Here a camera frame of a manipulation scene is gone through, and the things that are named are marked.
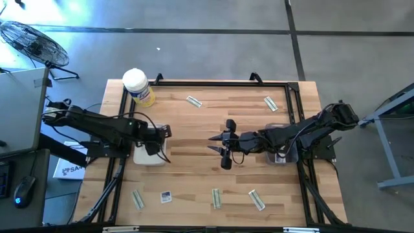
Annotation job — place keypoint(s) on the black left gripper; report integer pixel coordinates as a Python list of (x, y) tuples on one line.
[(155, 137)]

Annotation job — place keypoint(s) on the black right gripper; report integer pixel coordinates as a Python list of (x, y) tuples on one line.
[(241, 144)]

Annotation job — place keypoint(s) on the white green bandage packet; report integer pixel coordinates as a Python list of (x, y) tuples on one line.
[(137, 199), (271, 104), (216, 198), (194, 101), (257, 199)]

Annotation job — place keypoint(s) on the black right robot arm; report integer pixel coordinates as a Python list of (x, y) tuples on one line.
[(310, 129)]

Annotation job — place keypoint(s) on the white plastic bin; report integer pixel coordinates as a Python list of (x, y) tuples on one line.
[(145, 160)]

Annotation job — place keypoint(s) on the clear grey plastic bin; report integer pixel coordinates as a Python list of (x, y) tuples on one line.
[(270, 159)]

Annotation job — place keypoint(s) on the yellow white Lysol wipes canister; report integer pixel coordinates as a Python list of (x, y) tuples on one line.
[(136, 82)]

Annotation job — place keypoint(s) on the white cardboard box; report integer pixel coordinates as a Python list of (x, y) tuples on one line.
[(69, 170)]

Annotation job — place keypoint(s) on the dark desk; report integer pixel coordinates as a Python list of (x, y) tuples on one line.
[(35, 168)]

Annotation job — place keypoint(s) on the black computer mouse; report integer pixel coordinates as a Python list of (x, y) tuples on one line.
[(24, 191)]

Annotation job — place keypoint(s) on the black floor fan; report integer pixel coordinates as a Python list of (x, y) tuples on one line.
[(35, 45)]

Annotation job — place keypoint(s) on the black keyboard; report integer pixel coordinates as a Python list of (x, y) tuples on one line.
[(4, 179)]

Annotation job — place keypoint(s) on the black aluminium table frame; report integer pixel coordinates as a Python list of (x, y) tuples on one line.
[(226, 83)]

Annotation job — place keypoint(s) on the silver metal bracket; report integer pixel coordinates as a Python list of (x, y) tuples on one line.
[(300, 230), (119, 229)]

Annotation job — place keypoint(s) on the grey metal table frame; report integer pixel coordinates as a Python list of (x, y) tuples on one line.
[(388, 152)]

